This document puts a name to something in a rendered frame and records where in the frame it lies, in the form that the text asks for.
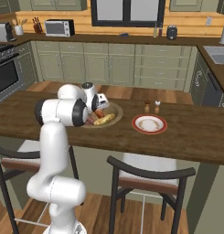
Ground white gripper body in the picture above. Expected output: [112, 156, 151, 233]
[97, 99, 112, 112]

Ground black-framed window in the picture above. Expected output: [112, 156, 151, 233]
[91, 0, 166, 27]

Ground steel sink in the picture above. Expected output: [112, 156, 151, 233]
[202, 45, 224, 66]

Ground tan round bowl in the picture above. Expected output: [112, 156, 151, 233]
[80, 100, 124, 129]

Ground red-brown sausage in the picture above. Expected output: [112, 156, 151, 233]
[94, 109, 105, 119]

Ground white pot with utensils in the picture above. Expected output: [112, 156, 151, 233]
[11, 17, 28, 37]

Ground green wall cupboards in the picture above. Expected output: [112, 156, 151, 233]
[169, 0, 205, 13]
[29, 0, 88, 12]

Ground green base cupboard run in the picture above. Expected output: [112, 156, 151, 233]
[30, 40, 198, 93]

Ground silver microwave oven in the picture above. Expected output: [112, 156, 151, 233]
[43, 18, 76, 37]

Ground dark dishwasher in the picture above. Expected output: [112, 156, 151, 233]
[189, 51, 224, 108]

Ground silver toaster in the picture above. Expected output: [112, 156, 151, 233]
[0, 21, 17, 43]

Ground red-rimmed white plate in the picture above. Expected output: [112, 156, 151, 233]
[131, 113, 168, 135]

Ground dark bar stool white seat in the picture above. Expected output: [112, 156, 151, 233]
[106, 153, 197, 234]
[0, 139, 80, 234]

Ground steel oven with hob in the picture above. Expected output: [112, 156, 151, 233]
[0, 43, 22, 107]

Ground brown knife block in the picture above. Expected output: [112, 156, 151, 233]
[31, 16, 45, 35]

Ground dark blue kettle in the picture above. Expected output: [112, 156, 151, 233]
[165, 24, 178, 41]

